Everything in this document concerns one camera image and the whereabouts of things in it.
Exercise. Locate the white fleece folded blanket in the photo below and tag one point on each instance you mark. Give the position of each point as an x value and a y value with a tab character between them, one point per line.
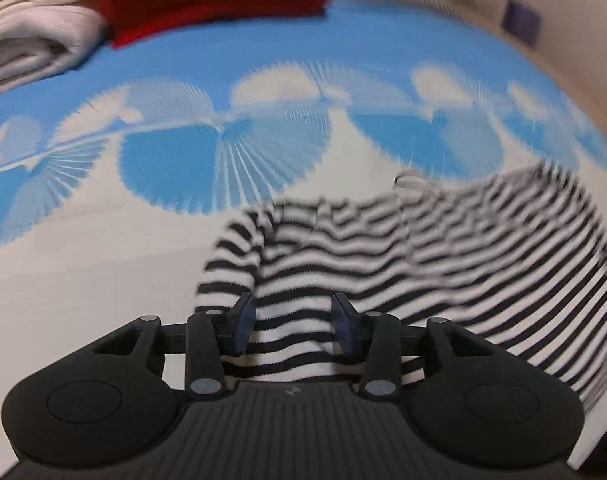
28	25

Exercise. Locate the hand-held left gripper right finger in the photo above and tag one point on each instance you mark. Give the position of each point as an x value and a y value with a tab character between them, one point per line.
344	330

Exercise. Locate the blue and white bed sheet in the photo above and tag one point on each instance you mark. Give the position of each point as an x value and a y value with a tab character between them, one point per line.
383	27

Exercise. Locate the striped hooded top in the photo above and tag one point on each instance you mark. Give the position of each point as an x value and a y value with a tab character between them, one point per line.
433	240

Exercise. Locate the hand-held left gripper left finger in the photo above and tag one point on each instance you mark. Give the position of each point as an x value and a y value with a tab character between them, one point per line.
243	322

